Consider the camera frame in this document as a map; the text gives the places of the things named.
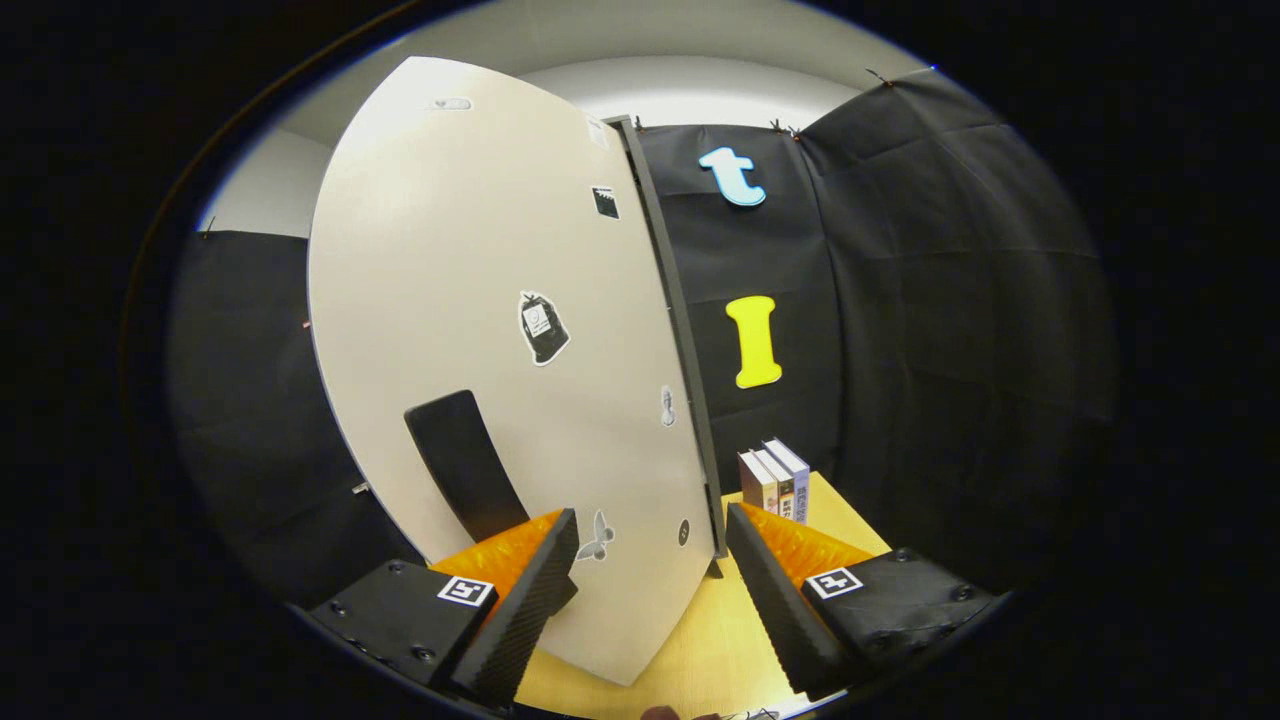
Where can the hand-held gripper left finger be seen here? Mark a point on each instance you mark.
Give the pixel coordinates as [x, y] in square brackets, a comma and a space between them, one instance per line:
[530, 610]

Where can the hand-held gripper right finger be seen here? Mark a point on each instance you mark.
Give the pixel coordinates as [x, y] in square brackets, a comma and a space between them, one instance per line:
[780, 610]

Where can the grey shoe cabinet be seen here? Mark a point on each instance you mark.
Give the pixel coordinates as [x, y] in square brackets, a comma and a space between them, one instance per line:
[697, 410]

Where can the beige shoe cabinet door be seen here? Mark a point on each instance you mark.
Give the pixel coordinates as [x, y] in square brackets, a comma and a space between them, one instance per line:
[480, 250]

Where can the white and orange book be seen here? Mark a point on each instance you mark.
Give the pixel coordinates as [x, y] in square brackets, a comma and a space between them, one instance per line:
[783, 492]

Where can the brown book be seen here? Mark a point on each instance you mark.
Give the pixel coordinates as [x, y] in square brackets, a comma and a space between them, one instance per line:
[755, 485]

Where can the black backdrop cloth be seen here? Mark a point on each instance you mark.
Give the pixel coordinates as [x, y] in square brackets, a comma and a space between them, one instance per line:
[950, 350]

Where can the black cloth clip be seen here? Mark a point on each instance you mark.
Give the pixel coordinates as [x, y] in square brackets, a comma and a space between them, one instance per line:
[877, 76]
[783, 128]

